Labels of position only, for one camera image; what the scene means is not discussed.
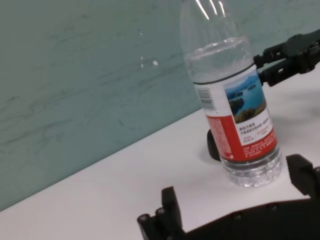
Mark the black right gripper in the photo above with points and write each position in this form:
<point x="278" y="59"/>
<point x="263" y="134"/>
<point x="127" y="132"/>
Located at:
<point x="307" y="47"/>

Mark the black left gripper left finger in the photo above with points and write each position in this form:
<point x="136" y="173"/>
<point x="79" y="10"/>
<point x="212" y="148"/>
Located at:
<point x="172" y="212"/>

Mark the clear water bottle red cap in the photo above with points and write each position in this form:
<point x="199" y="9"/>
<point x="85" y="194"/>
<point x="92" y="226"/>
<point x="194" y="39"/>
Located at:
<point x="240" y="120"/>

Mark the blue push button black base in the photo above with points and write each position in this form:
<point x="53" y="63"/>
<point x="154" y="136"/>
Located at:
<point x="212" y="147"/>

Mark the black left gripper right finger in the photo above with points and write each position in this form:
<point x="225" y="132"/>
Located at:
<point x="305" y="177"/>

